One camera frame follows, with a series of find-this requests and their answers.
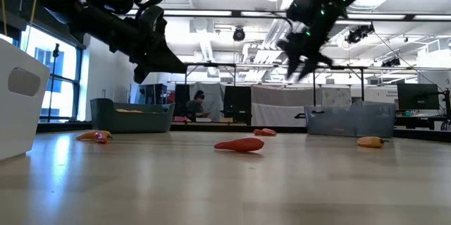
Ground narrow black panel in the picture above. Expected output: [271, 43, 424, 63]
[174, 83, 192, 118]

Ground black computer monitor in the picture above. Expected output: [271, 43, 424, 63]
[397, 83, 440, 111]

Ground black round overhead camera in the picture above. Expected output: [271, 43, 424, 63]
[232, 26, 247, 42]

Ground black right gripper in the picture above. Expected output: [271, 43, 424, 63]
[278, 29, 334, 80]

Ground orange toy chili pepper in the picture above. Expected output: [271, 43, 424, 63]
[357, 135, 390, 149]
[75, 130, 113, 141]

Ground white plastic basket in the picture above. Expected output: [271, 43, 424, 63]
[0, 37, 51, 162]

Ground dark green plastic basket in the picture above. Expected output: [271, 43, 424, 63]
[89, 97, 176, 134]

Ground person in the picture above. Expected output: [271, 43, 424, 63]
[185, 90, 213, 122]

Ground large window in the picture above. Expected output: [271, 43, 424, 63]
[0, 23, 84, 123]

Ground grey translucent plastic basket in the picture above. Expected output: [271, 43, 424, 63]
[304, 100, 397, 138]

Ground black tripod stand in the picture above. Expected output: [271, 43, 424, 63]
[47, 43, 61, 113]

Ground black overhead lamp fixture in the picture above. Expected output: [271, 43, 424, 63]
[344, 23, 375, 45]
[381, 56, 402, 68]

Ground white draped cloth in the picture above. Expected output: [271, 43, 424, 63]
[250, 84, 353, 128]

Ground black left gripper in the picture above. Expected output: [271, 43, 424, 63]
[105, 6, 187, 85]

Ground wide black panel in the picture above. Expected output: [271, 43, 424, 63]
[223, 85, 253, 126]

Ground grey draped cloth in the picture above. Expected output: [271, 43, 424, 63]
[189, 83, 225, 122]

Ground black overhead crossbar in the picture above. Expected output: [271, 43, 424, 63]
[125, 8, 451, 20]

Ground dark blue storage bins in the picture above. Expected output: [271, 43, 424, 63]
[137, 83, 168, 106]

